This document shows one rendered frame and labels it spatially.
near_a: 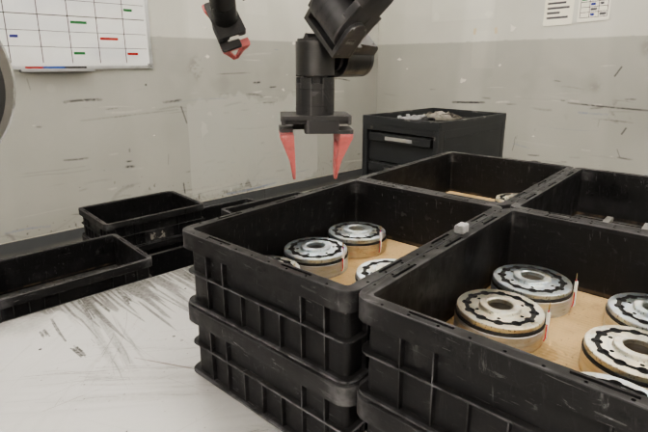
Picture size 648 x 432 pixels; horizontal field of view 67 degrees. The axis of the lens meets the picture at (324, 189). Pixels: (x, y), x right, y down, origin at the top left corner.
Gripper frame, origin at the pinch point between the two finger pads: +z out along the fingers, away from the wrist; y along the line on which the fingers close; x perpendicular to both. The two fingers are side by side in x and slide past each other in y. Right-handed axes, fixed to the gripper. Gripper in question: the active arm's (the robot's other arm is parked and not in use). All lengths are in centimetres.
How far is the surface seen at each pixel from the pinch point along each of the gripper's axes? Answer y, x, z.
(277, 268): 6.4, 22.8, 5.4
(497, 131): -109, -161, 18
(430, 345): -6.4, 36.9, 6.8
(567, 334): -28.5, 24.2, 14.9
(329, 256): -2.0, 3.2, 12.5
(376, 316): -2.6, 32.7, 6.2
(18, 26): 145, -236, -33
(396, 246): -15.5, -6.7, 15.3
